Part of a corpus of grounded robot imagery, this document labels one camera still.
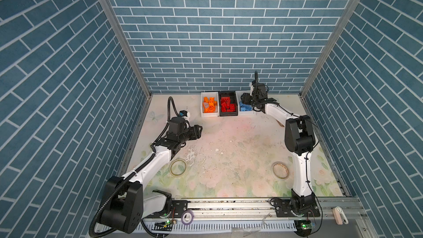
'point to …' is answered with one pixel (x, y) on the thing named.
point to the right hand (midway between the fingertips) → (246, 97)
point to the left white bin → (207, 95)
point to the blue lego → (245, 107)
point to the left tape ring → (171, 165)
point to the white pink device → (340, 216)
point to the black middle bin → (232, 95)
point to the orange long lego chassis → (209, 104)
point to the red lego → (226, 107)
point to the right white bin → (239, 93)
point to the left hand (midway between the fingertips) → (201, 128)
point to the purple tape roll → (191, 217)
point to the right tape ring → (280, 163)
